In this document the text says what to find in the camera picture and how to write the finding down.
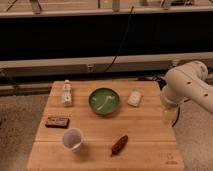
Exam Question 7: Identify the green ceramic bowl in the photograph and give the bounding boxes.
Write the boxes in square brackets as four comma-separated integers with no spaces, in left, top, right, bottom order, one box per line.
[88,88,120,117]

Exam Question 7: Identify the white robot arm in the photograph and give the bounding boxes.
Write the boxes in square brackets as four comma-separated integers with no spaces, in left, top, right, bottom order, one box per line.
[160,61,213,126]

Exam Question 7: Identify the brown sausage toy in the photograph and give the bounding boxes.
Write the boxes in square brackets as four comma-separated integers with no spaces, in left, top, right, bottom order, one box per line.
[111,135,128,156]

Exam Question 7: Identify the white plastic bottle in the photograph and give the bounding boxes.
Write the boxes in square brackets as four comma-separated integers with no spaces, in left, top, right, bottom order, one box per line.
[61,80,72,107]

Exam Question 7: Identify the red black small box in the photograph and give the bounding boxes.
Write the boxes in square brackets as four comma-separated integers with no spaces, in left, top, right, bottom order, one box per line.
[45,117,69,128]

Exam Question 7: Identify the black cable on floor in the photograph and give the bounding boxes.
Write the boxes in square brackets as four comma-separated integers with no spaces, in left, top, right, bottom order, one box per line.
[138,75,183,128]

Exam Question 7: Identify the black hanging cable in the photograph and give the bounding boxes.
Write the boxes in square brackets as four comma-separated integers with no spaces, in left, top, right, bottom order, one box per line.
[100,4,135,75]

